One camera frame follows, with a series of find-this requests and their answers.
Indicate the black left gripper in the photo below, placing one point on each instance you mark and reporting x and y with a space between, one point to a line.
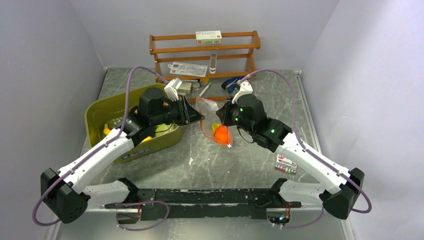
187 114

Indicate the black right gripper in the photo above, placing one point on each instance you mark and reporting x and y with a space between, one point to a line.
224 113

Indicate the orange tangerine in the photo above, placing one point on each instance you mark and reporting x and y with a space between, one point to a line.
221 135

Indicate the clear zip top bag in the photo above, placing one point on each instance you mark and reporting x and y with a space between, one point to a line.
208 108

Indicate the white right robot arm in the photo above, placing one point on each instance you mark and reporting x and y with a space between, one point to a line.
338 188

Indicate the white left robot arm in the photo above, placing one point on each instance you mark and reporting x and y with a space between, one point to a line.
67 192

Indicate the green cabbage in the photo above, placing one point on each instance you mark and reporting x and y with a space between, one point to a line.
163 129

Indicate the yellow lemon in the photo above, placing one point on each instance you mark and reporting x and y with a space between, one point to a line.
147 139

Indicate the blue stapler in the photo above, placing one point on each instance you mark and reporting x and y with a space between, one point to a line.
231 84

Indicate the white green box lower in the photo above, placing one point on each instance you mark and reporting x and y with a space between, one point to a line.
185 87

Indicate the green white marker pen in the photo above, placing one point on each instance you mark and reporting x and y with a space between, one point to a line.
205 89

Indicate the olive green plastic bin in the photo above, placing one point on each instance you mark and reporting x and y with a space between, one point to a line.
111 109

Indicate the white flat packet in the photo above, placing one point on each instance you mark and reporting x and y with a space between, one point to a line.
188 69

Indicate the orange wooden shelf rack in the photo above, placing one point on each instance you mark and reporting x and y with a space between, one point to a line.
182 56

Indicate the white grey small device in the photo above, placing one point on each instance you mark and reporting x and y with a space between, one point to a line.
213 64

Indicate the colourful marker set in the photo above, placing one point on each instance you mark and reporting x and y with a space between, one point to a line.
285 165

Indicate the white green box on shelf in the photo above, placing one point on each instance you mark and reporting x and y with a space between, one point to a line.
208 37

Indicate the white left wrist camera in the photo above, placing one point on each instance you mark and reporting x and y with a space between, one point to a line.
171 89

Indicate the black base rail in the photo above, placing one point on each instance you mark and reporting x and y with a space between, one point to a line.
210 203

